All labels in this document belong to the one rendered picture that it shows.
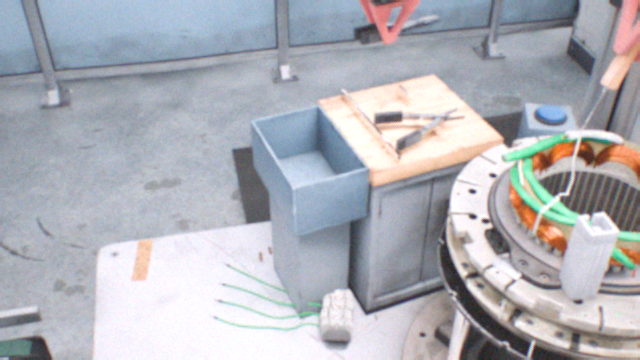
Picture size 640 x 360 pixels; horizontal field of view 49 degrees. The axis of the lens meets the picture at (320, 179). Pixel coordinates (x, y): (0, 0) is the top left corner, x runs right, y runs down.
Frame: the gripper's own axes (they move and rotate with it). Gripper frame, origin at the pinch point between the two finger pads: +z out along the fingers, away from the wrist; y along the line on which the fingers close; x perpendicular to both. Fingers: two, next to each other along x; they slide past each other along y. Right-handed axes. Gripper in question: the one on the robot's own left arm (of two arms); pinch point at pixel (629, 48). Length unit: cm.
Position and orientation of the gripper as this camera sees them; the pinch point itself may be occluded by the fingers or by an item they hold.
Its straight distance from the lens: 73.0
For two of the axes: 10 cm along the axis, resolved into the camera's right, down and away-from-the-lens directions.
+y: 9.2, 2.4, 3.1
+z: -3.8, 7.8, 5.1
